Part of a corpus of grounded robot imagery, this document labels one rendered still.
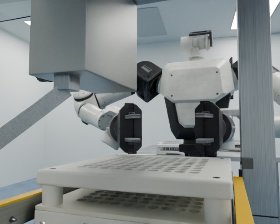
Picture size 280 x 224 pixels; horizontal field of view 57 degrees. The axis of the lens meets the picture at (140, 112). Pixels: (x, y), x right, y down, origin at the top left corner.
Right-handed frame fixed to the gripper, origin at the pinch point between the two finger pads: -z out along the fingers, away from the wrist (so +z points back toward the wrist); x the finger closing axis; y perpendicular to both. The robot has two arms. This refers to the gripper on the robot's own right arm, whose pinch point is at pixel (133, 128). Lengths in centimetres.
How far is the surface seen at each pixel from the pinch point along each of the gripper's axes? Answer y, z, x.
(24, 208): 19.0, -23.2, 10.5
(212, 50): -246, 409, -160
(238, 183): -12.9, -21.6, 9.0
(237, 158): -92, 98, 20
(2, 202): 21.1, -25.4, 9.0
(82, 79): 12.0, -14.7, -8.2
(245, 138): -18.9, -15.3, 2.0
